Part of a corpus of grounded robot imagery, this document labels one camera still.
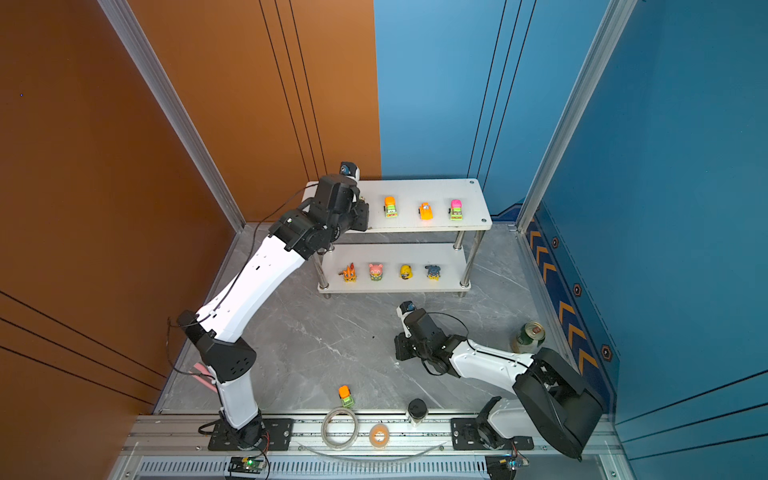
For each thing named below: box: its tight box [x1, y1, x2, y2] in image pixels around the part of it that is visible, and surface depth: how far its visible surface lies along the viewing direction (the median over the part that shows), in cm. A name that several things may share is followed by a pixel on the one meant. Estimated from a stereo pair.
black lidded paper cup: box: [408, 398, 428, 428], surface depth 70 cm
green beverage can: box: [516, 322, 546, 347], surface depth 81 cm
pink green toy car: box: [448, 199, 463, 221], surface depth 75 cm
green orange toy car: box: [383, 196, 399, 219], surface depth 75 cm
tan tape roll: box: [369, 423, 390, 448], surface depth 76 cm
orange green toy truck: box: [338, 385, 355, 408], surface depth 79 cm
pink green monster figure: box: [368, 264, 384, 281], surface depth 95 cm
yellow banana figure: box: [400, 264, 414, 280], surface depth 96 cm
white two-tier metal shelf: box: [302, 179, 493, 297], surface depth 83 cm
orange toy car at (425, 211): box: [418, 202, 434, 221], surface depth 75 cm
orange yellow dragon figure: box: [338, 262, 357, 283], surface depth 93 cm
